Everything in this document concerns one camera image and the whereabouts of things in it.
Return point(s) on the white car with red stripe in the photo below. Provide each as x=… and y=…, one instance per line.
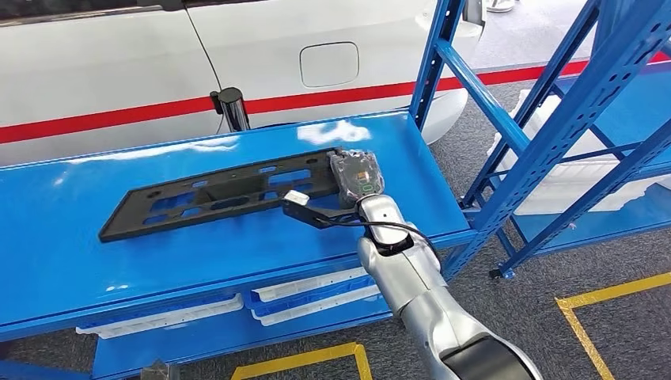
x=105, y=63

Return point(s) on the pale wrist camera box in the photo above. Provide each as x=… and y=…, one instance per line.
x=296, y=197

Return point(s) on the black plastic plate holder part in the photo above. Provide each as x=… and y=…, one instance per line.
x=120, y=228

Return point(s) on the white round stand base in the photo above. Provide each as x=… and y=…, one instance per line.
x=500, y=5

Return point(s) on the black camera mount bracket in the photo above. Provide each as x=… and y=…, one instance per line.
x=309, y=215

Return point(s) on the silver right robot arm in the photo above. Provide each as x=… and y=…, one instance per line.
x=419, y=293

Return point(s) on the black cylindrical post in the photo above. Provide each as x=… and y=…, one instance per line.
x=233, y=113

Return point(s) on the blue metal shelf rack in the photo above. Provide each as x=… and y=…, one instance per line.
x=592, y=225
x=209, y=272

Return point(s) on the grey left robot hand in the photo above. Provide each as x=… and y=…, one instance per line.
x=160, y=371

